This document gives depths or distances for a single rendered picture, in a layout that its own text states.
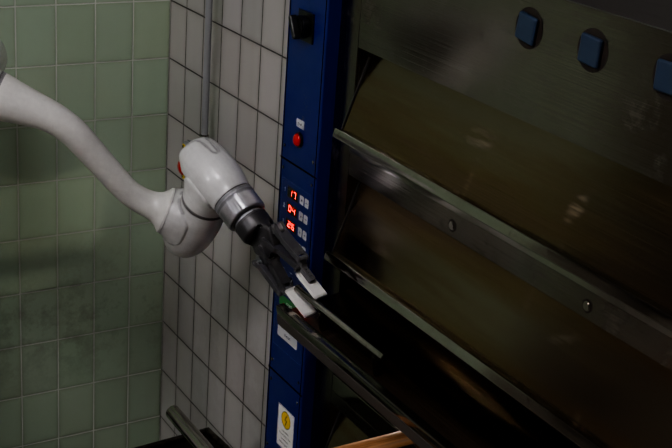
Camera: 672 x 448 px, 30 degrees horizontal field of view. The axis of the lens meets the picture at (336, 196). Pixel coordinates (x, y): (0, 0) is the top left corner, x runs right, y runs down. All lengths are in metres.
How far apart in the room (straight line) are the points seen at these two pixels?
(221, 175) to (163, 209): 0.18
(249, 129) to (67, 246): 0.69
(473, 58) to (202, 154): 0.70
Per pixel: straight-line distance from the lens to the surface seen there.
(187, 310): 3.36
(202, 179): 2.57
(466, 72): 2.16
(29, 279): 3.34
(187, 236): 2.68
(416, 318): 2.30
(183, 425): 2.50
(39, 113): 2.57
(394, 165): 2.29
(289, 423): 2.86
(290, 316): 2.49
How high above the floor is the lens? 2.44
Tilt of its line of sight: 20 degrees down
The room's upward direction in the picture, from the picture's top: 4 degrees clockwise
